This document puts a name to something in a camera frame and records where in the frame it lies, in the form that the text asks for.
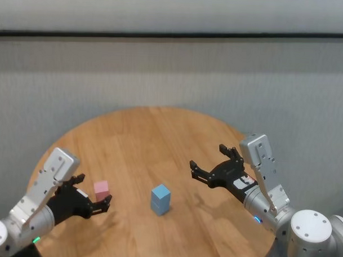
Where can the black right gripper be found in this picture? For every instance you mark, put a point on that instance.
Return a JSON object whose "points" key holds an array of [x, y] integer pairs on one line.
{"points": [[232, 175]]}

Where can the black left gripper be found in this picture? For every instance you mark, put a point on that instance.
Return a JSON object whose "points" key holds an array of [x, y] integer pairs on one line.
{"points": [[70, 204]]}

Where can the blue building block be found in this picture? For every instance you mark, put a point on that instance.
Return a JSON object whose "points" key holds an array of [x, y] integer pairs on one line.
{"points": [[159, 210], [160, 192]]}

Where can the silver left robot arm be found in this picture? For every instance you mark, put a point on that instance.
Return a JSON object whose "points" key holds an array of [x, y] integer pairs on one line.
{"points": [[15, 233]]}

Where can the pink building block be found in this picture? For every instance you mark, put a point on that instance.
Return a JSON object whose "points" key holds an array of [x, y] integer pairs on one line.
{"points": [[101, 189]]}

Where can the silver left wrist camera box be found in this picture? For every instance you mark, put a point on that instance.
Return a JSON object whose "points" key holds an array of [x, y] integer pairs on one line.
{"points": [[57, 169]]}

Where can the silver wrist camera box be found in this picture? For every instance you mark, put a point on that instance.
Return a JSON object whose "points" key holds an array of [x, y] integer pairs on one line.
{"points": [[258, 154], [57, 169]]}

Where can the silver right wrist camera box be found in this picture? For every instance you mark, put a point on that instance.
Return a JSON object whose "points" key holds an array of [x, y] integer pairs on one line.
{"points": [[258, 154]]}

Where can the black horizontal wall rail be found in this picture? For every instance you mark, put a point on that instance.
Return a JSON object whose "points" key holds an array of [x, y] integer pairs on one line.
{"points": [[174, 35]]}

